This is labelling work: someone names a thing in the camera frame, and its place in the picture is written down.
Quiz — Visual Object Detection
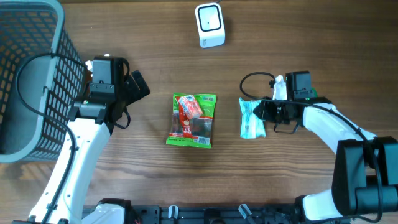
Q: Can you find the mint green wipes packet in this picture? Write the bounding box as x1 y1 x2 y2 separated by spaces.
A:
239 98 266 139

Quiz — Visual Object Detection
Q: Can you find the red small juice carton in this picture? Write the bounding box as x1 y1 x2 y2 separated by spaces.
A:
178 95 203 119

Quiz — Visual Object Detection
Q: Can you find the green gummy candy bag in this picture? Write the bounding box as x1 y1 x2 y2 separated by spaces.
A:
165 93 216 149

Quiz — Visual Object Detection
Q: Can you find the jar with green lid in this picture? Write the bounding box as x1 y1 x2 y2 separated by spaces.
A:
312 88 318 98

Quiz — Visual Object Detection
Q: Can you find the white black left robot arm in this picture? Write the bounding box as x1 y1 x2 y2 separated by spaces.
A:
19 56 150 223

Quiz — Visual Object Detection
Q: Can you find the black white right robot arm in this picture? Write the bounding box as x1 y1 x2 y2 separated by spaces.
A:
254 71 397 221

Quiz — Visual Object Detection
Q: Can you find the white barcode scanner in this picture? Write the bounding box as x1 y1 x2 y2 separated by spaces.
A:
195 2 226 49

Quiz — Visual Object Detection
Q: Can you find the grey plastic mesh basket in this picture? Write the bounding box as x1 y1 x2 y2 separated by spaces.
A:
1 1 85 163

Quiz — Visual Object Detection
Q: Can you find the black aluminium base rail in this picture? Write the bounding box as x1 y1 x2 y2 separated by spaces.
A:
82 203 312 224

